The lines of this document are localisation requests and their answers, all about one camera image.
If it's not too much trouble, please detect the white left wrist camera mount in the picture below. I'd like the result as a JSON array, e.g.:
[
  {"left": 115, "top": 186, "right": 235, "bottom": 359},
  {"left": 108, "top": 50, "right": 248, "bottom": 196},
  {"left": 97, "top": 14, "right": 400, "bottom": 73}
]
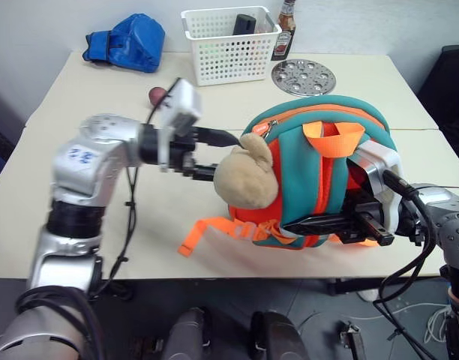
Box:
[{"left": 157, "top": 77, "right": 203, "bottom": 173}]

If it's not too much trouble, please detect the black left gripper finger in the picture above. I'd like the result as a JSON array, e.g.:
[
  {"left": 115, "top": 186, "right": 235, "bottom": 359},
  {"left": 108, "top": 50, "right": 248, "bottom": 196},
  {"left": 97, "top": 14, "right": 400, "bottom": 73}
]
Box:
[
  {"left": 194, "top": 126, "right": 241, "bottom": 148},
  {"left": 193, "top": 163, "right": 220, "bottom": 183}
]

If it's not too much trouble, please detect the white perforated plastic basket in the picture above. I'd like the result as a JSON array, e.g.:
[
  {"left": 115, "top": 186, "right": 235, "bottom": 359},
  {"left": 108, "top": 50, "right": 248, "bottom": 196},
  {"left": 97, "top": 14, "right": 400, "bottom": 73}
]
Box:
[{"left": 180, "top": 5, "right": 283, "bottom": 87}]

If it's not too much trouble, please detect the beige plush toy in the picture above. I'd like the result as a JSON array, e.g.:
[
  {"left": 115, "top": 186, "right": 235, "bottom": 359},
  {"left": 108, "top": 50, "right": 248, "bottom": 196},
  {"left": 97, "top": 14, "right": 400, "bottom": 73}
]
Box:
[{"left": 213, "top": 133, "right": 281, "bottom": 209}]

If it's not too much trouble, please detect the round perforated metal plate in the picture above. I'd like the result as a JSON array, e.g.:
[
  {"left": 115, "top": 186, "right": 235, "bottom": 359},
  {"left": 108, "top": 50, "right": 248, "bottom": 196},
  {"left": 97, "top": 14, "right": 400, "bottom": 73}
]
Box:
[{"left": 270, "top": 58, "right": 338, "bottom": 98}]

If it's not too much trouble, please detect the small reddish brown object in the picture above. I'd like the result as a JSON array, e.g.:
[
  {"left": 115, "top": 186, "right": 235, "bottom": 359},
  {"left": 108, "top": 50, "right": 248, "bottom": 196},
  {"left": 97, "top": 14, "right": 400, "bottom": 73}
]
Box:
[{"left": 148, "top": 86, "right": 169, "bottom": 108}]

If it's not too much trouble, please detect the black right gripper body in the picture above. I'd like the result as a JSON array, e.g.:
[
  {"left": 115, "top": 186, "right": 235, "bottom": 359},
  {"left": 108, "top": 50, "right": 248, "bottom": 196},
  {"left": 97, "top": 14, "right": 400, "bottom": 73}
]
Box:
[{"left": 340, "top": 194, "right": 396, "bottom": 248}]

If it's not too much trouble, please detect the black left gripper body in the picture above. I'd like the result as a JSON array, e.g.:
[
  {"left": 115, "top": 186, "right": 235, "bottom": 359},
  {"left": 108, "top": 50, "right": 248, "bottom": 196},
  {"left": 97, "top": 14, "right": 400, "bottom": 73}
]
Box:
[{"left": 166, "top": 125, "right": 200, "bottom": 178}]

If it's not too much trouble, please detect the white floor cable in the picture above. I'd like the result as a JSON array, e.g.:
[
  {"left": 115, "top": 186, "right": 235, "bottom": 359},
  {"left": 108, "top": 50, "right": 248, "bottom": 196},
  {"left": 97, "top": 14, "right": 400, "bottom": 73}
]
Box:
[{"left": 379, "top": 301, "right": 452, "bottom": 344}]

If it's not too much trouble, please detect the black rectangular device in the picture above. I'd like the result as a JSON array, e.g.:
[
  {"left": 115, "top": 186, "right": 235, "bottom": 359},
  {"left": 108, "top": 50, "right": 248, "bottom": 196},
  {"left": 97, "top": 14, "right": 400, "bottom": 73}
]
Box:
[{"left": 232, "top": 13, "right": 257, "bottom": 37}]

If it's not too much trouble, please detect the black chair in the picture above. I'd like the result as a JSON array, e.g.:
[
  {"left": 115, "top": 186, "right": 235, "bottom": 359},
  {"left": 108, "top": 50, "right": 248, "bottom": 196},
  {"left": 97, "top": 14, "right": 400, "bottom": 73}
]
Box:
[{"left": 416, "top": 44, "right": 459, "bottom": 162}]

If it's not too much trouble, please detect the brown sauce bottle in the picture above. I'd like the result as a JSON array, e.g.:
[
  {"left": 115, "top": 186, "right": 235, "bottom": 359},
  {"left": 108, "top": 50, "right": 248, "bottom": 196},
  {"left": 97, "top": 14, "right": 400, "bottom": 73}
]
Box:
[{"left": 270, "top": 0, "right": 297, "bottom": 62}]

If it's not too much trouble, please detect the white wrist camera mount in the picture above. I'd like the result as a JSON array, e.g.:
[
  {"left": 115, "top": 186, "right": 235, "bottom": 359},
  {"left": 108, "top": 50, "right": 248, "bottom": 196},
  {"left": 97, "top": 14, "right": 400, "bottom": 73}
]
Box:
[
  {"left": 157, "top": 77, "right": 203, "bottom": 173},
  {"left": 355, "top": 142, "right": 405, "bottom": 236}
]

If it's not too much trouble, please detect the orange and teal backpack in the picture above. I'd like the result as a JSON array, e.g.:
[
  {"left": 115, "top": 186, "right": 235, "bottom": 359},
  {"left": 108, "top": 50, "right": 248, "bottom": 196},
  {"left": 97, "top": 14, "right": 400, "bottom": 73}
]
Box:
[{"left": 176, "top": 94, "right": 399, "bottom": 260}]

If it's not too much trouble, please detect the black table base bar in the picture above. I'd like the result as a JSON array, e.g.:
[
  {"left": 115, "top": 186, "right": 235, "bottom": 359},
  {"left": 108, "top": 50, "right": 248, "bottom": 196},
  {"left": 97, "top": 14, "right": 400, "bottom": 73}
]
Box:
[{"left": 326, "top": 277, "right": 446, "bottom": 297}]

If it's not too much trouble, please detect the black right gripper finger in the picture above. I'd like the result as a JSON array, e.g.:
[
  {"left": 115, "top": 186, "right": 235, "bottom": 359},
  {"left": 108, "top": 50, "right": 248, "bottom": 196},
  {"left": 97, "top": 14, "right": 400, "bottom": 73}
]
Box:
[{"left": 283, "top": 214, "right": 356, "bottom": 237}]

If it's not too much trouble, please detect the blue bag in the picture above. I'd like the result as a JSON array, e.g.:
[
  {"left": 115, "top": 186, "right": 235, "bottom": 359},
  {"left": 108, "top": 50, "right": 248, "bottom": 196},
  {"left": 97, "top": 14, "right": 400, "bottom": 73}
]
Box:
[{"left": 82, "top": 13, "right": 167, "bottom": 75}]

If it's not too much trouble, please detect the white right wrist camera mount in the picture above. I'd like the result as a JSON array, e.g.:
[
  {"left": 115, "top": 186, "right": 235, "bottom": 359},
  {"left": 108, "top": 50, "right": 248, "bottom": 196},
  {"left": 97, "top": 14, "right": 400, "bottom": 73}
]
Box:
[{"left": 355, "top": 142, "right": 405, "bottom": 236}]

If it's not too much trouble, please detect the metal floor bracket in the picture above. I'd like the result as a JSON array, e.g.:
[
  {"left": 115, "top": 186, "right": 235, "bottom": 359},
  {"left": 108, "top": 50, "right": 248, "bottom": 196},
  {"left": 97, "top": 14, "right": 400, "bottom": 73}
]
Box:
[{"left": 340, "top": 320, "right": 368, "bottom": 360}]

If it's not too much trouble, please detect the dark rounded shape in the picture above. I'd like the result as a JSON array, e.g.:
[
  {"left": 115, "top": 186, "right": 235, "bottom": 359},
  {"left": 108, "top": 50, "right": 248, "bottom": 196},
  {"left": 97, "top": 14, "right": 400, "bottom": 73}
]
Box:
[
  {"left": 250, "top": 310, "right": 308, "bottom": 360},
  {"left": 163, "top": 306, "right": 212, "bottom": 360}
]

